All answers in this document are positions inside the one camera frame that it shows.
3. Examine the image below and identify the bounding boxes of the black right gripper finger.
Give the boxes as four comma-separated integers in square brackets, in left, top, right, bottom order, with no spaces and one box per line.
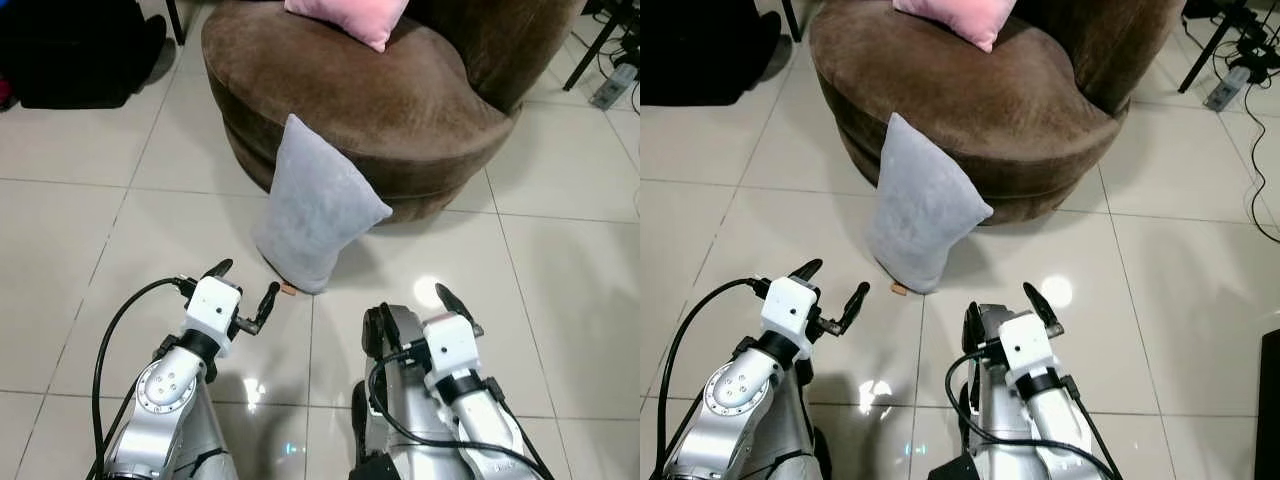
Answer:
[436,283,484,336]
[1022,283,1064,333]

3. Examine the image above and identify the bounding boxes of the grey pillow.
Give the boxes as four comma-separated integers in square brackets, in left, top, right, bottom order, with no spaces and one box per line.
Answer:
[866,112,995,296]
[252,113,394,296]

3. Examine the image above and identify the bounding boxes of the brown round sofa chair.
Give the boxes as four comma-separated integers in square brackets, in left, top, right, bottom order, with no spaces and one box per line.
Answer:
[808,0,1186,226]
[202,0,586,226]

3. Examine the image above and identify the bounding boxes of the pink pillow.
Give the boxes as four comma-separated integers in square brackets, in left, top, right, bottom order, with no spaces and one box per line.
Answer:
[892,0,1019,53]
[284,0,411,53]

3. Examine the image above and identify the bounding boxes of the black bag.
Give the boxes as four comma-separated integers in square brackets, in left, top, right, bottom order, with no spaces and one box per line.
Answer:
[640,0,783,108]
[0,0,169,111]

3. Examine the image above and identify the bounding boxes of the grey power strip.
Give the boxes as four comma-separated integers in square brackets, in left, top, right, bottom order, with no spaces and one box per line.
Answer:
[1205,65,1251,113]
[590,62,637,111]

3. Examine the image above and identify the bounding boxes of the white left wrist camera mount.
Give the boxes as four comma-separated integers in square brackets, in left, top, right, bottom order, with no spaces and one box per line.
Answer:
[183,277,244,358]
[760,277,823,358]

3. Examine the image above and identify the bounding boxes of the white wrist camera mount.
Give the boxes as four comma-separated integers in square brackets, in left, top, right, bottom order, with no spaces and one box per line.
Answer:
[183,277,244,358]
[420,313,479,391]
[760,277,823,358]
[998,310,1059,391]

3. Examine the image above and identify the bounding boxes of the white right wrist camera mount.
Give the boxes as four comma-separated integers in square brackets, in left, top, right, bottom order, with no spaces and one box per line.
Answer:
[998,310,1059,391]
[420,313,479,391]

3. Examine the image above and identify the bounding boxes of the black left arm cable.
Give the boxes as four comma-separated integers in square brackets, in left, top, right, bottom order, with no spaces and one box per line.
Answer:
[92,278,196,480]
[655,278,771,480]

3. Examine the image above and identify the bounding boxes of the black floor cable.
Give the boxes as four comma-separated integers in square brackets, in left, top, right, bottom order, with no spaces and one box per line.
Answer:
[1240,88,1280,246]

